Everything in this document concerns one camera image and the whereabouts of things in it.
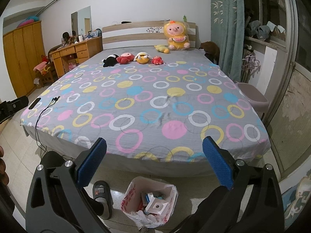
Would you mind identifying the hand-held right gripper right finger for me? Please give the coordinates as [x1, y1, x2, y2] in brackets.
[202, 136, 285, 233]

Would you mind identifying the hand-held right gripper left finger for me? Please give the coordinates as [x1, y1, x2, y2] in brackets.
[25, 137, 110, 233]

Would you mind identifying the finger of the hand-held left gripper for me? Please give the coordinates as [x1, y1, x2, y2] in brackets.
[6, 96, 29, 115]

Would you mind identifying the white red-print plastic bag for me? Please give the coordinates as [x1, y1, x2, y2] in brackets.
[121, 177, 178, 229]

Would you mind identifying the white square box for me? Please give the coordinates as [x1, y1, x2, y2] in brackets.
[145, 198, 169, 216]

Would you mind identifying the person's left hand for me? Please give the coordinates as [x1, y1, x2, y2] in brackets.
[0, 146, 8, 190]

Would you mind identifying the black phone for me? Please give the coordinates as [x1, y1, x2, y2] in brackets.
[28, 97, 42, 110]

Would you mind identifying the grey slipper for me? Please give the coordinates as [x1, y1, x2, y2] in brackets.
[92, 181, 113, 220]

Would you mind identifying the wooden chair with clothes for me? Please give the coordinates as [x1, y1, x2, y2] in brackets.
[35, 55, 55, 88]

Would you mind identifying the wooden wardrobe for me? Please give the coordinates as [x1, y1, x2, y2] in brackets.
[3, 21, 46, 97]

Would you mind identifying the person's left leg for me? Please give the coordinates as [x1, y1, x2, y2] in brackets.
[84, 192, 105, 216]

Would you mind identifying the mauve stool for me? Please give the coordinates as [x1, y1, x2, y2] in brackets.
[237, 83, 270, 119]

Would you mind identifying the grey circle-print bedsheet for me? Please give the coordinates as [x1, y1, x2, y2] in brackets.
[21, 47, 271, 163]

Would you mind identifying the pink and blue cushion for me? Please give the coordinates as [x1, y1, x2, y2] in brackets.
[17, 16, 39, 28]

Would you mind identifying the blue printed panel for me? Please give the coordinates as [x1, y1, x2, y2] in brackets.
[279, 172, 311, 224]

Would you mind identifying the wooden desk with drawers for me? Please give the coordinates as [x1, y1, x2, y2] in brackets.
[50, 36, 103, 79]

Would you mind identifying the cluster of desk items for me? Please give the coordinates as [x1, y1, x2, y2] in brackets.
[61, 29, 102, 48]

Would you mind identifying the black and white plush toy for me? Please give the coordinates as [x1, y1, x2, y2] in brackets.
[101, 55, 119, 68]

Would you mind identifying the bunch of clothes hangers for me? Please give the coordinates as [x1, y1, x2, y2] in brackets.
[242, 51, 260, 83]

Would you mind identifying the red round plush toy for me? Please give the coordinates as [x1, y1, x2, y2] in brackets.
[117, 52, 135, 65]

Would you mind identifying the brown furry plush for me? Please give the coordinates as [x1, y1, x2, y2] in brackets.
[200, 41, 220, 63]

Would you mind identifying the yellow bee plush toy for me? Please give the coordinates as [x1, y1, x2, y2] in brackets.
[135, 52, 150, 64]

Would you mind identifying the small yellow plush toy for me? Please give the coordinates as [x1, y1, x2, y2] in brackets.
[154, 44, 170, 54]

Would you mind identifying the bed with striped headboard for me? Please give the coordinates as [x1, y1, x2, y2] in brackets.
[21, 21, 271, 177]

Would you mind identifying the green leaf-print curtain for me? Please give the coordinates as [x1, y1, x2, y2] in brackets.
[210, 0, 245, 83]

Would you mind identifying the large yellow pig plush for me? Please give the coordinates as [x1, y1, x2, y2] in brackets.
[163, 21, 190, 51]

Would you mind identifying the pile of grey clothes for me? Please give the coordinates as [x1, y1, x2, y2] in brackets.
[245, 21, 286, 42]

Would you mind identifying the black cable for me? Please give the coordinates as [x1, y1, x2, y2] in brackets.
[35, 97, 61, 156]

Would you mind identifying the wall mirror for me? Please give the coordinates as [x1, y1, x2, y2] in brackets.
[71, 5, 91, 36]

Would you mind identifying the white door frame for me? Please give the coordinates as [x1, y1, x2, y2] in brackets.
[265, 0, 302, 127]

